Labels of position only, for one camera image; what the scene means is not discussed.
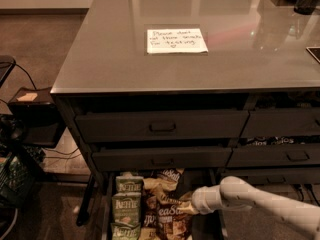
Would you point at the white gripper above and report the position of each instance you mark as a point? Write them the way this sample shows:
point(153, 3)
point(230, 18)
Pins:
point(204, 199)

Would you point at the brown sea salt chip bag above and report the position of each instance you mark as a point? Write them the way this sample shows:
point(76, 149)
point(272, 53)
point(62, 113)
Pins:
point(171, 222)

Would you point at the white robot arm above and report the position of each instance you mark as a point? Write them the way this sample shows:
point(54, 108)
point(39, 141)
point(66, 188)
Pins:
point(233, 193)

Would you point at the brown chip bag rear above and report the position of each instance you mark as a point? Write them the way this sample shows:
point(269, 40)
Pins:
point(170, 174)

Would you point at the brown chip bag middle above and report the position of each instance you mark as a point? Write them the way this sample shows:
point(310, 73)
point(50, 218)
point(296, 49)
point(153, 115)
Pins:
point(154, 189)

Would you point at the open bottom left drawer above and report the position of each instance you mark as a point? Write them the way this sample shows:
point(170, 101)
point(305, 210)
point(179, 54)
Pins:
point(204, 227)

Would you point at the middle left drawer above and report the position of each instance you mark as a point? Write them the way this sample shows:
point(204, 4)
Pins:
point(159, 158)

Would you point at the green kettle chip bag rear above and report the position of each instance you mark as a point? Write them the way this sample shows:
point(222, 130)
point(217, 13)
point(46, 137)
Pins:
point(129, 183)

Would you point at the green kettle chip bag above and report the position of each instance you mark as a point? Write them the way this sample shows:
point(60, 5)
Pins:
point(126, 208)
point(125, 232)
point(129, 183)

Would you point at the green kettle chip bag middle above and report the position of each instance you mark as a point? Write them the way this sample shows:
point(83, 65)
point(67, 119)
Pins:
point(126, 208)

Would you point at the green kettle chip bag front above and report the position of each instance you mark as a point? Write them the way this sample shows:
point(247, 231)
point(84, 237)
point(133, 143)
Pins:
point(125, 232)

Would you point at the bottom right drawer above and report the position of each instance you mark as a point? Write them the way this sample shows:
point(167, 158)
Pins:
point(309, 175)

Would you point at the top left drawer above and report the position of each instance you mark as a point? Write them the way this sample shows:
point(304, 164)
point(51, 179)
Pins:
point(160, 125)

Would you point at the snack bags in right drawer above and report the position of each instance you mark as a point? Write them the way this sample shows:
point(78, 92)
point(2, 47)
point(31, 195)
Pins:
point(280, 140)

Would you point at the middle right drawer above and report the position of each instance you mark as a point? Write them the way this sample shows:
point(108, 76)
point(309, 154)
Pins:
point(275, 155)

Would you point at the top right drawer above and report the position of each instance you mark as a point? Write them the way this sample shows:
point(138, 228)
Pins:
point(283, 122)

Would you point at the dark grey drawer cabinet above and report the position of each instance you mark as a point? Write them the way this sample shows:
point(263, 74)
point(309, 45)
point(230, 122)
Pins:
point(258, 58)

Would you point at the white handwritten paper note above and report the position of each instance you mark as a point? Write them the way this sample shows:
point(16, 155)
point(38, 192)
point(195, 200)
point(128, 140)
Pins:
point(169, 41)

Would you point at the black box with label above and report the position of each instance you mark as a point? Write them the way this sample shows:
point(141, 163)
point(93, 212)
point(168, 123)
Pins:
point(40, 116)

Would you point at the green plastic crate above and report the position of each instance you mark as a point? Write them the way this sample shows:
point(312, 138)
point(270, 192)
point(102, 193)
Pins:
point(15, 181)

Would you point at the black chair edge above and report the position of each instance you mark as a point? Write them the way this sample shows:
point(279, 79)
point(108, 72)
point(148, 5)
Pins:
point(7, 63)

